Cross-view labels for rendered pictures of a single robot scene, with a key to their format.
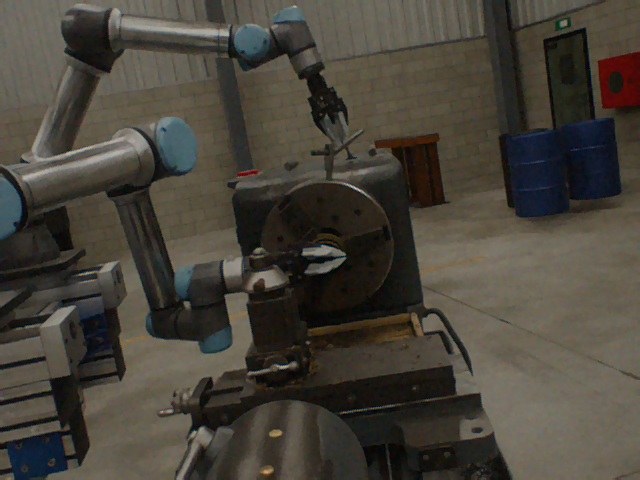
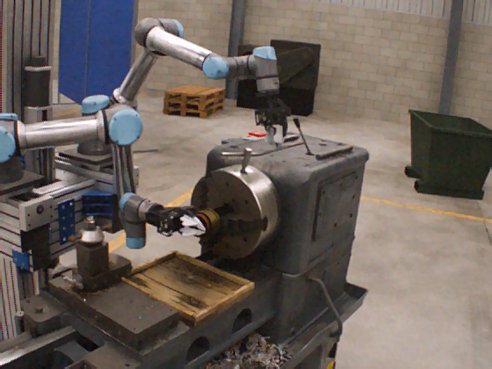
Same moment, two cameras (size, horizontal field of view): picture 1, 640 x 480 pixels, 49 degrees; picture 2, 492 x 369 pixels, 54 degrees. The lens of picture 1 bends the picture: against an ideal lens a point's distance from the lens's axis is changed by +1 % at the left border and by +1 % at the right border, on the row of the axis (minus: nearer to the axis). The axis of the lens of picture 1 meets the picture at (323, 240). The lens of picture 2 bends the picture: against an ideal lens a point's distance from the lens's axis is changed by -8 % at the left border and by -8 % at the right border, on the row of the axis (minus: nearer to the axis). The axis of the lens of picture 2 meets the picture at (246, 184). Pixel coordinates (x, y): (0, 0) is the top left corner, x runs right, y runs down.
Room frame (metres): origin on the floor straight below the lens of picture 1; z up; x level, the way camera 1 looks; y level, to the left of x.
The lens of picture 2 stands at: (0.23, -0.92, 1.72)
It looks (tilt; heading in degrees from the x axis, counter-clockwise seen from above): 17 degrees down; 31
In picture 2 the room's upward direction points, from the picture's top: 5 degrees clockwise
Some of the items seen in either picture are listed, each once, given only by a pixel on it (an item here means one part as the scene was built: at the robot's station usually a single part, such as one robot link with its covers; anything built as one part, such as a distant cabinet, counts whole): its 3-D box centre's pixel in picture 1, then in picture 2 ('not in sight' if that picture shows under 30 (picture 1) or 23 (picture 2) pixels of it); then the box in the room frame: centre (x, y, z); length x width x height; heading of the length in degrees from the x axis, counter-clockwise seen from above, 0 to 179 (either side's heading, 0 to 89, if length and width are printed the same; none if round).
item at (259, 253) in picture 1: (260, 258); (90, 221); (1.13, 0.11, 1.17); 0.04 x 0.04 x 0.03
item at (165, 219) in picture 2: (274, 269); (166, 219); (1.47, 0.11, 1.08); 0.12 x 0.09 x 0.08; 85
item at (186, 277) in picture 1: (203, 281); (135, 206); (1.49, 0.27, 1.08); 0.11 x 0.08 x 0.09; 85
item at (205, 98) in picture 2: not in sight; (195, 100); (8.21, 5.14, 0.22); 1.25 x 0.86 x 0.44; 17
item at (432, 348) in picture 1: (321, 380); (105, 299); (1.12, 0.04, 0.95); 0.43 x 0.17 x 0.05; 86
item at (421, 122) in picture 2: not in sight; (448, 155); (6.84, 0.08, 0.43); 1.34 x 0.94 x 0.85; 26
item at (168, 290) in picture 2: (339, 352); (184, 285); (1.44, 0.01, 0.89); 0.36 x 0.30 x 0.04; 86
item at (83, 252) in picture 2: (274, 314); (93, 254); (1.14, 0.10, 1.07); 0.07 x 0.07 x 0.10; 86
